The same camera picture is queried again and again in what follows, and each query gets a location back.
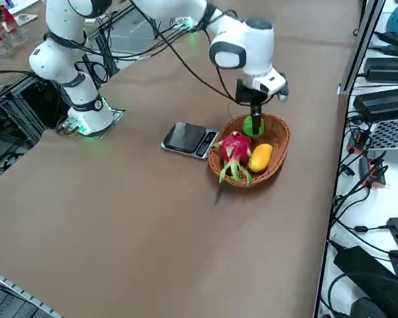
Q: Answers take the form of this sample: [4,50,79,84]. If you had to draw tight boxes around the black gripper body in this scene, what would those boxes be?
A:
[235,79,270,107]

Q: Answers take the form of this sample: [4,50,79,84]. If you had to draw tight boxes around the green apple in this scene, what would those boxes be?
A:
[242,113,266,138]

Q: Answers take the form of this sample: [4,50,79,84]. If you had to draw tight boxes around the white electronic kitchen scale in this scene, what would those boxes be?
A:
[160,121,220,161]

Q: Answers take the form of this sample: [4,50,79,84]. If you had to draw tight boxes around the pink dragon fruit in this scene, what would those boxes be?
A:
[217,130,255,186]

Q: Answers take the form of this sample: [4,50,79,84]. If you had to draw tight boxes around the yellow mango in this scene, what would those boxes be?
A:
[246,143,274,174]

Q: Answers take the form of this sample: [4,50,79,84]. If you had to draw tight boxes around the brown wicker basket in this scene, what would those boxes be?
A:
[207,113,292,188]

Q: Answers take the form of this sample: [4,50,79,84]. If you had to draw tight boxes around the black and orange clamp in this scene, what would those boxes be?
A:
[357,151,388,189]

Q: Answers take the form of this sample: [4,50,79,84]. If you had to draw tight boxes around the long black power brick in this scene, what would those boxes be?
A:
[364,56,398,84]
[352,86,398,114]

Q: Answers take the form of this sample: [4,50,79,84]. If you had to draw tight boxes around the white perforated board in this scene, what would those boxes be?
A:
[367,117,398,152]

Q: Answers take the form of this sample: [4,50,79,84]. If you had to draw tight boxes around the large black box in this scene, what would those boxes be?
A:
[332,244,398,318]

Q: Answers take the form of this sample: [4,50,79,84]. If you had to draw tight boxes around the clear acrylic shelf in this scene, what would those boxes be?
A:
[0,4,30,56]

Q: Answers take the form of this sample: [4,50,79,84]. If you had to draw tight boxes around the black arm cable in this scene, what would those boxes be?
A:
[128,0,249,107]

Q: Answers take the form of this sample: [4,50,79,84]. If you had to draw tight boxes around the aluminium frame profile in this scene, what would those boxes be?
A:
[337,0,387,97]

